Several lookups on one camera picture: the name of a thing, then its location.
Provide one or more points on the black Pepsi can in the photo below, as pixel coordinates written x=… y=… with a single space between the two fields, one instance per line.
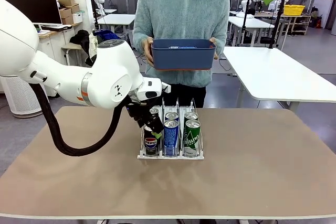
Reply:
x=155 y=110
x=150 y=145

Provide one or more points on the large cardboard box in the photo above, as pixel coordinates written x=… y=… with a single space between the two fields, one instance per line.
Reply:
x=65 y=0

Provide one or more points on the person's left hand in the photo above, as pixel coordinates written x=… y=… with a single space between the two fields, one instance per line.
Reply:
x=217 y=49

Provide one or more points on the green Chilsung cider can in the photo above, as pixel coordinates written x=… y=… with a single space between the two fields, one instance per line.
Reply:
x=190 y=116
x=191 y=137

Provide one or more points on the dark clothes pile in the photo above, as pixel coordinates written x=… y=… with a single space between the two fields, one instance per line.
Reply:
x=80 y=37

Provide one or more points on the black stand pole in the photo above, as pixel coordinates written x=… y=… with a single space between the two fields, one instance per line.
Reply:
x=245 y=11

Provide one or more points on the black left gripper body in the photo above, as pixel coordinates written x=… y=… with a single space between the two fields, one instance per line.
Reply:
x=141 y=111

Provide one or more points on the blue plastic bin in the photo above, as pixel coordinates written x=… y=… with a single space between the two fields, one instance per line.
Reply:
x=183 y=58

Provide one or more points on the cream white garment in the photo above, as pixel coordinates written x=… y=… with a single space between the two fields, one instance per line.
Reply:
x=92 y=45

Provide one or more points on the wooden shelf rack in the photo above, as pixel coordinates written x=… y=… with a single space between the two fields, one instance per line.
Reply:
x=299 y=26

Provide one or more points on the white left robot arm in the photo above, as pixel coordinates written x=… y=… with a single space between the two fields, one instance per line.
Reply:
x=105 y=77

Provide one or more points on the right forearm teal sleeve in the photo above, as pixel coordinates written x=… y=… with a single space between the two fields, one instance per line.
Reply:
x=139 y=40

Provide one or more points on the white air purifier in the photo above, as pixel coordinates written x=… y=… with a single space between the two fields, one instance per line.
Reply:
x=21 y=103

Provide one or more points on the person in teal fleece jacket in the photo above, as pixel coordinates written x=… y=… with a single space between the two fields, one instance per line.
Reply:
x=181 y=11

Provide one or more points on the white background table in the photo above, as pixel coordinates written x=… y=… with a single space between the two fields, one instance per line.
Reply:
x=118 y=19
x=249 y=23

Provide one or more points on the white can dispenser rack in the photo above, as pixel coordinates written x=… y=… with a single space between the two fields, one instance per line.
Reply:
x=170 y=157

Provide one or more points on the blue jacket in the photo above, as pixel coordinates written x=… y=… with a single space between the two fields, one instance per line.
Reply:
x=110 y=35

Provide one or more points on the black tripod pole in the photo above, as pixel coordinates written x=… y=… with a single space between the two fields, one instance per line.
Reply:
x=278 y=19

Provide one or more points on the white storage box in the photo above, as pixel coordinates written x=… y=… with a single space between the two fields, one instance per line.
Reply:
x=78 y=18

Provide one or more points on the red fire extinguisher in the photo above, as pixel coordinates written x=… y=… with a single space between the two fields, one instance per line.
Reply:
x=317 y=22

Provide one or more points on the left forearm teal sleeve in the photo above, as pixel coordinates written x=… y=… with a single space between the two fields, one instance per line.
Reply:
x=223 y=43

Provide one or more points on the yellow plastic crate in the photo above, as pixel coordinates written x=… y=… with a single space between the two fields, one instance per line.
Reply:
x=294 y=11

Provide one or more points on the white rolling side table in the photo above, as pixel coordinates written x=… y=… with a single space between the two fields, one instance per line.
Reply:
x=71 y=47

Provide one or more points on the large white table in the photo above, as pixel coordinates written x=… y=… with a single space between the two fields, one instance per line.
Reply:
x=288 y=82

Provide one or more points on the white desk cabinet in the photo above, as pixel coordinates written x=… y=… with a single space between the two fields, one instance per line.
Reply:
x=56 y=45

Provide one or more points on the person's right hand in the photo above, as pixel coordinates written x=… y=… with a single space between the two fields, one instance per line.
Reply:
x=147 y=51

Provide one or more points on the black computer monitor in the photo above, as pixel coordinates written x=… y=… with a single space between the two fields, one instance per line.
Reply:
x=31 y=6

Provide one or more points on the small cardboard box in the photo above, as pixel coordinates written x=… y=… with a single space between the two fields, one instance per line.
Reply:
x=65 y=12

